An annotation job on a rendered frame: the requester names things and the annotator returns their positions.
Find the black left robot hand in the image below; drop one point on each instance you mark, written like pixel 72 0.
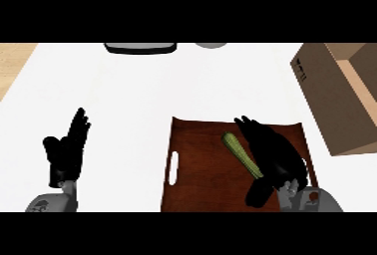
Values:
pixel 69 152

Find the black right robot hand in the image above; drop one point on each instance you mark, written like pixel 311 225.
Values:
pixel 276 156

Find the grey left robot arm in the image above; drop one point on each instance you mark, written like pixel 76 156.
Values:
pixel 56 198

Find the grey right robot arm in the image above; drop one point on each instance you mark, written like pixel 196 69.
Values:
pixel 307 198

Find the green squash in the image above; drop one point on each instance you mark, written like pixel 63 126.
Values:
pixel 240 152

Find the brown wooden tray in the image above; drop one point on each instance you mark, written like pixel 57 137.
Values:
pixel 206 166

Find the brown cardboard box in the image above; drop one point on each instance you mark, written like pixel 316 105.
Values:
pixel 339 96

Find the dark grey flat appliance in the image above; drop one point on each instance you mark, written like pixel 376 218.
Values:
pixel 141 48

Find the grey round object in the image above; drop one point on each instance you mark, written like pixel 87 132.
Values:
pixel 211 45

